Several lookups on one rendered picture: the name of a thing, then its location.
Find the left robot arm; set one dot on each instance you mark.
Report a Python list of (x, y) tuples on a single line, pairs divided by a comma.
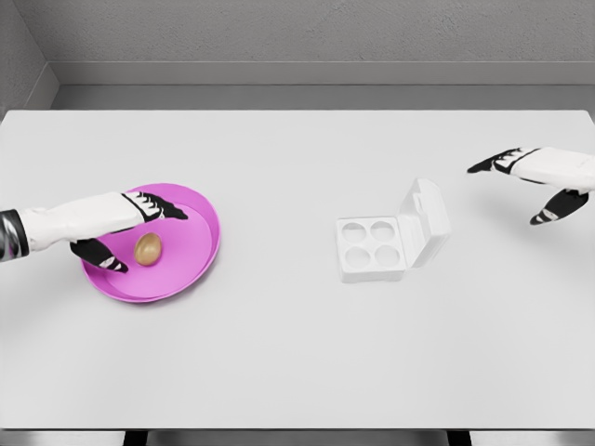
[(23, 230)]

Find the white egg box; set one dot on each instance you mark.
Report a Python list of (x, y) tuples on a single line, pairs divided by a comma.
[(395, 237)]

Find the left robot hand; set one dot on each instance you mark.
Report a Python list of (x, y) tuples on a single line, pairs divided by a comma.
[(109, 213)]

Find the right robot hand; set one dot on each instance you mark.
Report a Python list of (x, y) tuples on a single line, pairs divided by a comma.
[(548, 169)]

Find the brown egg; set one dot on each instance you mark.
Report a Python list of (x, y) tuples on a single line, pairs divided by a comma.
[(148, 249)]

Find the pink round plate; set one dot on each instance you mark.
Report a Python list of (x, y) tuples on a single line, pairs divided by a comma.
[(181, 260)]

